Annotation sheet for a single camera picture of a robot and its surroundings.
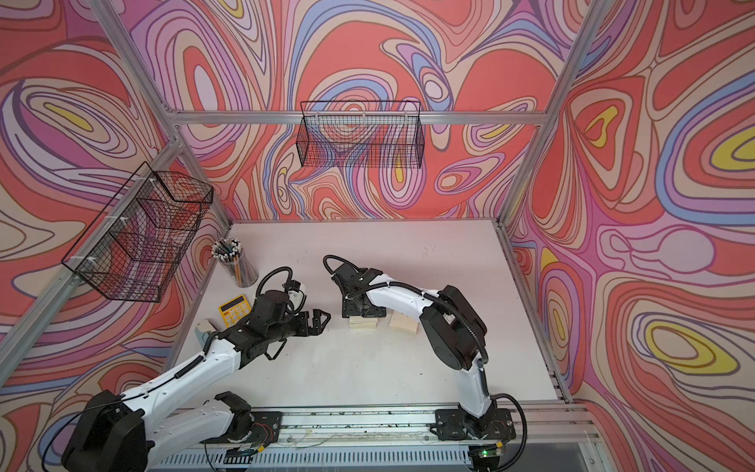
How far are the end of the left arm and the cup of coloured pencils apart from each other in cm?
28

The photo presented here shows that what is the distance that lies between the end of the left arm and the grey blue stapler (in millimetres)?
312

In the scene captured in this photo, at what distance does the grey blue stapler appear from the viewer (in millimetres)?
873

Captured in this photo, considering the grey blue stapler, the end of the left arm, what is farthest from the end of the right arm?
the grey blue stapler

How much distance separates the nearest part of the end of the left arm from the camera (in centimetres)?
59

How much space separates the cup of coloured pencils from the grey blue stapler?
0.52ft

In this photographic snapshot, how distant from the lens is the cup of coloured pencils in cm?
90

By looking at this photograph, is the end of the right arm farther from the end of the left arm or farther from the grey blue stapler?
the grey blue stapler
